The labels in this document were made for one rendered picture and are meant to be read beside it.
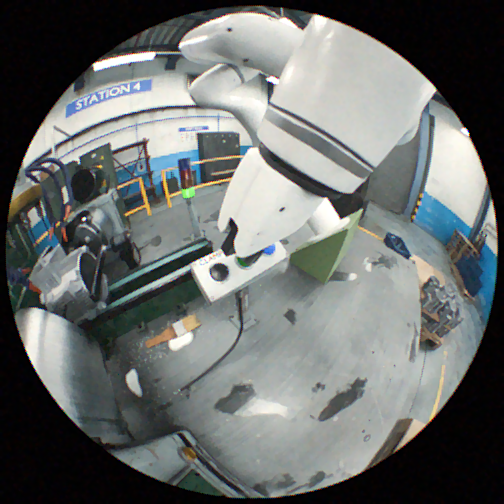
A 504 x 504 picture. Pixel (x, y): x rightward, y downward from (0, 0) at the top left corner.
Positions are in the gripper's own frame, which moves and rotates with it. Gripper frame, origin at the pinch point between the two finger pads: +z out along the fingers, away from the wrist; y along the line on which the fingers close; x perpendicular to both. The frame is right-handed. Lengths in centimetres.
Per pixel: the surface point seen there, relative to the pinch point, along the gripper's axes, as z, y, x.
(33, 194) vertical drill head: -8, 42, -32
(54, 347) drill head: -1.8, 36.4, 0.3
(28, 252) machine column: 10, 70, -39
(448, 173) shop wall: -226, -675, 127
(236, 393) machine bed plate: 19.4, 15.3, 25.7
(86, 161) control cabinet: 92, 129, -321
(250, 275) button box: 3.1, 0.8, 2.8
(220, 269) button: 2.2, 4.7, -0.2
